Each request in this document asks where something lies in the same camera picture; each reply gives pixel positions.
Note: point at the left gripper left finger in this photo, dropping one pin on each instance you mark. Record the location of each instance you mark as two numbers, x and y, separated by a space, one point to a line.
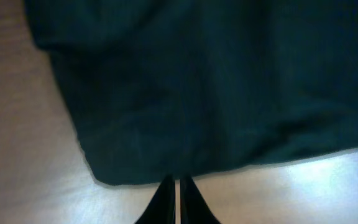
161 208

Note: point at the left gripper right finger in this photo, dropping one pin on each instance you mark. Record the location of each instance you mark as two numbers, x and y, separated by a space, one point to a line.
193 208

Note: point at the black trousers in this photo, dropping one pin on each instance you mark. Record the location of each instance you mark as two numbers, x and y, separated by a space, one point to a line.
158 87

